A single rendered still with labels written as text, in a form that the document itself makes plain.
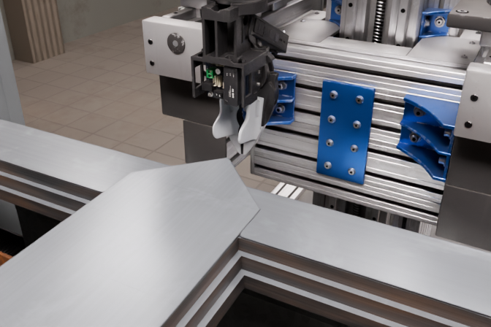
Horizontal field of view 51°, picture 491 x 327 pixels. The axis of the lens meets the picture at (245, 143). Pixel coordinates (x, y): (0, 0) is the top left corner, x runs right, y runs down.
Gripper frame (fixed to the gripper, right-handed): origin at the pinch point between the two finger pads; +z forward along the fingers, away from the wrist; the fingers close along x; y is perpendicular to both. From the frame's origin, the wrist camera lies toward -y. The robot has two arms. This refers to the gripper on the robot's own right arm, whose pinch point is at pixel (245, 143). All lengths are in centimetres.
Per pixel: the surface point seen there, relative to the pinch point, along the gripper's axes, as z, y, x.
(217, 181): 0.5, 9.7, 1.2
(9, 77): 13, -27, -82
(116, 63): 87, -221, -219
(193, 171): 0.5, 9.1, -2.7
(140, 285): 0.6, 28.5, 4.0
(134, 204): 0.5, 18.3, -4.7
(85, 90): 87, -169, -201
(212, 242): 0.6, 20.2, 6.7
